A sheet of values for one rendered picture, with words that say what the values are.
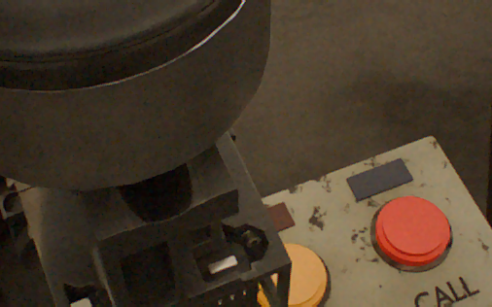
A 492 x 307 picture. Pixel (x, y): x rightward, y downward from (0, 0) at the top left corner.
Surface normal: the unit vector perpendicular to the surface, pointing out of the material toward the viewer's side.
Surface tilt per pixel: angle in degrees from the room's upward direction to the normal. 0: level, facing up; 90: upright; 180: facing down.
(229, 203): 110
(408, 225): 20
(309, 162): 0
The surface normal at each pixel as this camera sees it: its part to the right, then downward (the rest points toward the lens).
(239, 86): 0.87, 0.41
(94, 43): 0.24, 0.83
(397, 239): 0.00, -0.51
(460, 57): -0.13, -0.75
